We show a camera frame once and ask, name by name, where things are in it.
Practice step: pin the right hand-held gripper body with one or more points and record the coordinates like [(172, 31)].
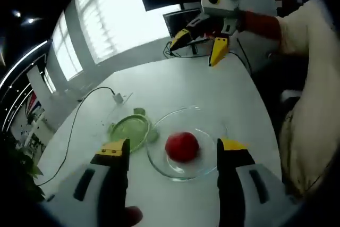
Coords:
[(225, 5)]

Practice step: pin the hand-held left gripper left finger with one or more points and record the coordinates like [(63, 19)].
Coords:
[(79, 184)]

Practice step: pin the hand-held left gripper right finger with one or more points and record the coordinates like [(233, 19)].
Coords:
[(255, 200)]

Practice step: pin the green container lid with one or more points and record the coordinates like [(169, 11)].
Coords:
[(130, 128)]

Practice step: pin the clear glass container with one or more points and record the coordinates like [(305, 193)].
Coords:
[(210, 131)]

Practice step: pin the red tomato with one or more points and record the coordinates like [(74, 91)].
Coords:
[(182, 146)]

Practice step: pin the white tabletop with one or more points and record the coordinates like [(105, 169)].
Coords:
[(172, 86)]

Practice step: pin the person's right hand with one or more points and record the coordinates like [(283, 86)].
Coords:
[(261, 25)]

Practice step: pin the person's left hand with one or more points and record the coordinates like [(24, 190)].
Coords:
[(134, 217)]

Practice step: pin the laptop screen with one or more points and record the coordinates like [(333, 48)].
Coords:
[(178, 22)]

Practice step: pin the green potted plant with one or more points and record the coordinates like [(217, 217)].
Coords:
[(24, 168)]

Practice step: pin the white charger plug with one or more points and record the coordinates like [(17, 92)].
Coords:
[(118, 98)]

